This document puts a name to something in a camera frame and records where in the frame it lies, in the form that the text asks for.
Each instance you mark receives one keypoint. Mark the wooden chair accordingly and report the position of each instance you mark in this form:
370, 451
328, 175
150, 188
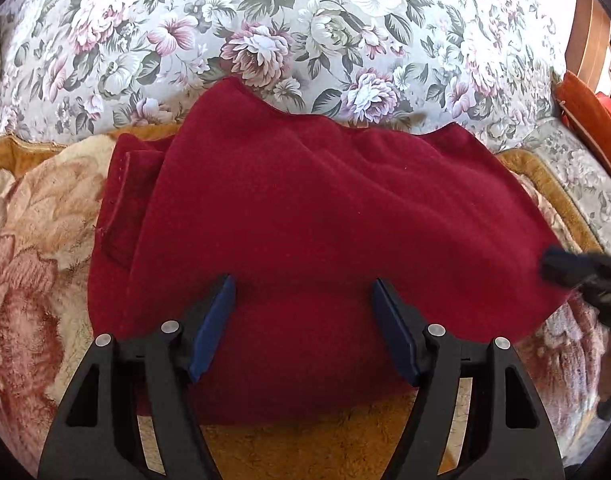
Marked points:
593, 30

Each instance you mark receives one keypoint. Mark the floral bedspread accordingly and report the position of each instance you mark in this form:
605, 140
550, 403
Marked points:
285, 25

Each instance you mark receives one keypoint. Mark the plush rose-print blanket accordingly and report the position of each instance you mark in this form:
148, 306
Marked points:
35, 270

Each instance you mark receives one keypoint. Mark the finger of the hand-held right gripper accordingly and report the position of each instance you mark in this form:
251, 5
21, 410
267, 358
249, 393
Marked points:
565, 266

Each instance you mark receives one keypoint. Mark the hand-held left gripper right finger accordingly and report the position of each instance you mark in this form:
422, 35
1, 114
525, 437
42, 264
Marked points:
395, 331

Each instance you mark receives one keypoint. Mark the dark red knit sweater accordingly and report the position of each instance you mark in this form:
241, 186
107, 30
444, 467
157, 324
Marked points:
310, 220

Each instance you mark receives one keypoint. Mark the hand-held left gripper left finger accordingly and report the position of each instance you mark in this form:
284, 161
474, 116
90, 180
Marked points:
213, 326

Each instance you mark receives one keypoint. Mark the orange seat cushion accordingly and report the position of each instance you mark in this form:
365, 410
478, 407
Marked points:
590, 115

